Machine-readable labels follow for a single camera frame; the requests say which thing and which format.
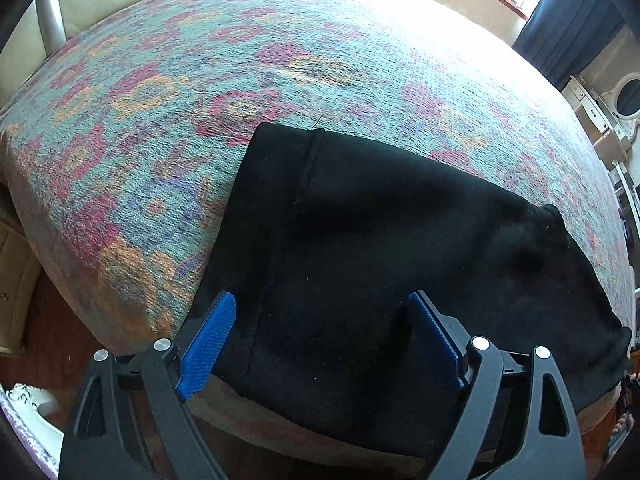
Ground floral bedspread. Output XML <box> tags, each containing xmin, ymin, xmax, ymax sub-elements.
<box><xmin>0</xmin><ymin>0</ymin><xmax>638</xmax><ymax>441</ymax></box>

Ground white ornate furniture piece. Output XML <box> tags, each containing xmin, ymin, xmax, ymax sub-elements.
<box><xmin>0</xmin><ymin>382</ymin><xmax>61</xmax><ymax>461</ymax></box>

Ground white dresser with oval mirror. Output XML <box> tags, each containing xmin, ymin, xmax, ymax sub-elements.
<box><xmin>560</xmin><ymin>72</ymin><xmax>640</xmax><ymax>241</ymax></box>

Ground cream nightstand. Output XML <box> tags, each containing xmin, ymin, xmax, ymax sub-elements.
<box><xmin>0</xmin><ymin>185</ymin><xmax>43</xmax><ymax>356</ymax></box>

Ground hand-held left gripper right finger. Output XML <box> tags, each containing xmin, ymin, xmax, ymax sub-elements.
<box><xmin>407</xmin><ymin>290</ymin><xmax>586</xmax><ymax>480</ymax></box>

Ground black pants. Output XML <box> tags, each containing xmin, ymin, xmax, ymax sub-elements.
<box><xmin>192</xmin><ymin>122</ymin><xmax>632</xmax><ymax>466</ymax></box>

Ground dark blue curtain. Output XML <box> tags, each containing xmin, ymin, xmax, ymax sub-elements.
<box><xmin>512</xmin><ymin>0</ymin><xmax>631</xmax><ymax>91</ymax></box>

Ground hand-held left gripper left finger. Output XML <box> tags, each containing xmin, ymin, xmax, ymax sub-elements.
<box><xmin>59</xmin><ymin>291</ymin><xmax>237</xmax><ymax>480</ymax></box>

